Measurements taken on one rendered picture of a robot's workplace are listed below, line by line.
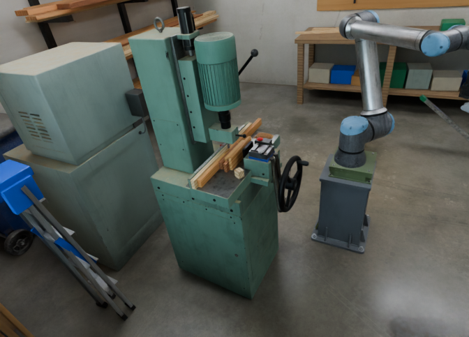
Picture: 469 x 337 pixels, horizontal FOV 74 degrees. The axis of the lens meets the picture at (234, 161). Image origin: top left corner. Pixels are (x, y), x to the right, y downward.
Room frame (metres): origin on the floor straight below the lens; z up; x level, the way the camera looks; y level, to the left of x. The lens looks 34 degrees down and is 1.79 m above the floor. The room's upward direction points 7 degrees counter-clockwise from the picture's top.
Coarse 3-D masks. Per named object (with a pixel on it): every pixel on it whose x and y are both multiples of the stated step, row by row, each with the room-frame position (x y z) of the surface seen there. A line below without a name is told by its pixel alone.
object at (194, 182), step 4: (248, 124) 1.61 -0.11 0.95; (244, 128) 1.57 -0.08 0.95; (240, 132) 1.53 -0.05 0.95; (224, 148) 1.38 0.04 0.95; (220, 152) 1.35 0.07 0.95; (224, 152) 1.36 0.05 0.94; (216, 156) 1.31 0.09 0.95; (220, 156) 1.32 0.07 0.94; (212, 160) 1.28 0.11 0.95; (208, 164) 1.25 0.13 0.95; (212, 164) 1.26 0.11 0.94; (204, 168) 1.22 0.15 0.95; (208, 168) 1.23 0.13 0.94; (200, 172) 1.19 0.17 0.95; (196, 176) 1.17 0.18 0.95; (200, 176) 1.18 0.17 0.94; (192, 180) 1.14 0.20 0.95; (196, 180) 1.15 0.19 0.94; (192, 184) 1.14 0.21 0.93; (196, 184) 1.14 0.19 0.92
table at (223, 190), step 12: (276, 144) 1.49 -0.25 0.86; (216, 180) 1.18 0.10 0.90; (228, 180) 1.17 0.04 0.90; (240, 180) 1.16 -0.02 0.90; (252, 180) 1.20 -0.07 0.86; (264, 180) 1.17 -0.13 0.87; (192, 192) 1.14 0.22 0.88; (204, 192) 1.10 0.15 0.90; (216, 192) 1.09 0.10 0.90; (228, 192) 1.08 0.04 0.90; (240, 192) 1.12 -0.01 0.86; (216, 204) 1.07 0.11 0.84; (228, 204) 1.04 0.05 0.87
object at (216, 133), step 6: (210, 126) 1.41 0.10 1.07; (216, 126) 1.40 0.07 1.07; (234, 126) 1.38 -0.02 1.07; (210, 132) 1.39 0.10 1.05; (216, 132) 1.37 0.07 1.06; (222, 132) 1.35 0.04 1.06; (228, 132) 1.33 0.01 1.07; (234, 132) 1.35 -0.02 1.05; (210, 138) 1.40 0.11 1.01; (216, 138) 1.37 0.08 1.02; (222, 138) 1.36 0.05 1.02; (228, 138) 1.34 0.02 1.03; (234, 138) 1.34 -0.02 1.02
